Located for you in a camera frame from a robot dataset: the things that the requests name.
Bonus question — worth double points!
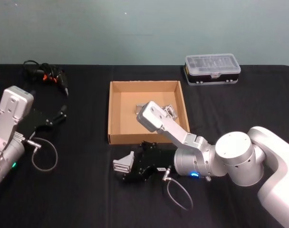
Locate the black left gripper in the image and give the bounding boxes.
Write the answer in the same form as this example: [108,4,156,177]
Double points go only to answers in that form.
[17,89,68,140]

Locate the thin dark left gripper cable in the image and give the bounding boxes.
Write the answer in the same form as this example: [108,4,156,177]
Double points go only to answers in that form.
[27,137,58,171]

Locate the thin dark gripper cable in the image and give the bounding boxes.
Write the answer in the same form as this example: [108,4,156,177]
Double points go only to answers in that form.
[162,167,194,211]
[27,137,58,171]

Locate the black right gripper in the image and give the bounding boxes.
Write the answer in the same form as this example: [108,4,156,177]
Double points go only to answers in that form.
[122,140,177,184]

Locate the thin dark right gripper cable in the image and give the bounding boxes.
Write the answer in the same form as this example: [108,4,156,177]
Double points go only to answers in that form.
[162,167,194,211]

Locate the black table cloth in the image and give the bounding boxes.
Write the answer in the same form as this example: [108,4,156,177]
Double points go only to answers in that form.
[0,63,289,228]

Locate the black corded tool orange parts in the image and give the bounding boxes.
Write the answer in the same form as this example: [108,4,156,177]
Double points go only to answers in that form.
[22,60,69,97]

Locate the shallow brown cardboard tray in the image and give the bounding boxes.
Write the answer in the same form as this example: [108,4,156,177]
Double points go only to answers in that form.
[108,80,191,145]

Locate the clear plastic case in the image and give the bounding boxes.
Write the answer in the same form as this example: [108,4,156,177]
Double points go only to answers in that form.
[183,53,241,86]

